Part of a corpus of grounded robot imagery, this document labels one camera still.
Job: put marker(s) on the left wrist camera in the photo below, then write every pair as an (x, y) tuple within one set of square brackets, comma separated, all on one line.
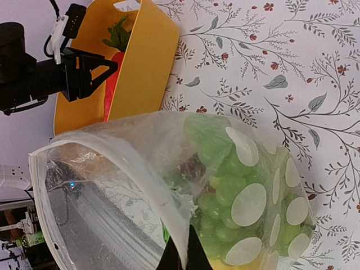
[(66, 28)]

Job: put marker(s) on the orange toy carrot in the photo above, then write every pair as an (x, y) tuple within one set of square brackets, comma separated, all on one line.
[(111, 84)]

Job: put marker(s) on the green toy grapes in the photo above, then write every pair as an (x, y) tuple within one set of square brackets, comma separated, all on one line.
[(247, 192)]

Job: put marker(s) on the floral white table mat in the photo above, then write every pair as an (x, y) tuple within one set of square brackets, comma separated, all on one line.
[(291, 69)]

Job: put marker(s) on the green toy leafy vegetable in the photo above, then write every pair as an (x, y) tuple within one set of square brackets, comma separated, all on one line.
[(119, 36)]

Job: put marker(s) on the clear polka dot zip bag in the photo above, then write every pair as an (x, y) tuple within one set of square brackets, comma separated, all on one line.
[(110, 195)]

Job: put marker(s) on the yellow plastic basket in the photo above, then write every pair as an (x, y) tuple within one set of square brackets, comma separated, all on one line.
[(149, 57)]

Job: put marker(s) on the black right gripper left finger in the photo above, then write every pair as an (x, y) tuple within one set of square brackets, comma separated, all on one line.
[(170, 259)]

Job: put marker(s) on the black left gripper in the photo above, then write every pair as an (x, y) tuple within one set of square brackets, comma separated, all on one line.
[(27, 83)]

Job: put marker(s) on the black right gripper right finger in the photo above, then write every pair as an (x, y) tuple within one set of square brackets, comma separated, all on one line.
[(197, 259)]

